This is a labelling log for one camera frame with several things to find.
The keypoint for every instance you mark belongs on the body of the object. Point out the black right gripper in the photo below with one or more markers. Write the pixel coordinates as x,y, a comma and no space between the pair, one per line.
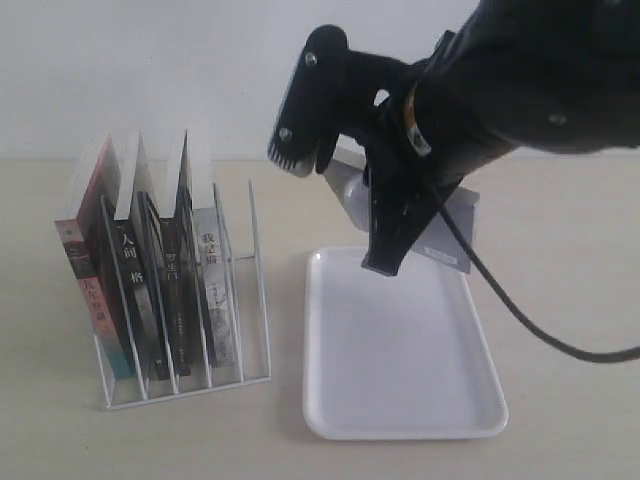
418,123

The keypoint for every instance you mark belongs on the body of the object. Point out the dark blue moon book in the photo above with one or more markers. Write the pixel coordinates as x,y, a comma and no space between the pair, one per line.
345,177

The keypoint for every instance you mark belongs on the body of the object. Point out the dark grey Piper robot arm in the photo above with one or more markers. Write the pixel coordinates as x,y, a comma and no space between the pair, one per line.
560,77

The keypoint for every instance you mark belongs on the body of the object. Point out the white cat-pattern book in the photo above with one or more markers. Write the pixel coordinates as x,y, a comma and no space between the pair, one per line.
209,252

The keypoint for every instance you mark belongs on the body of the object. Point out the dark brown Rashomon book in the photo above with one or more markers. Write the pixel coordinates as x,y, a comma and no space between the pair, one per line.
170,213

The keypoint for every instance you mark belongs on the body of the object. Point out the black white-lettered book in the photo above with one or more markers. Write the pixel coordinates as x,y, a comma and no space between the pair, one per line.
133,262

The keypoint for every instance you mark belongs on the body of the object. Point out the pink Walden book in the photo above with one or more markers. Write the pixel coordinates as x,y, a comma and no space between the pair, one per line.
80,224

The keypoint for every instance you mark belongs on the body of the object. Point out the white rectangular plastic tray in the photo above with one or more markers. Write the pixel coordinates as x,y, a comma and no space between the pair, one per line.
395,358

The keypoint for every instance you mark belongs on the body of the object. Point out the white wire book rack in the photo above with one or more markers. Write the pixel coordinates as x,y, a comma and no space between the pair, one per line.
143,390

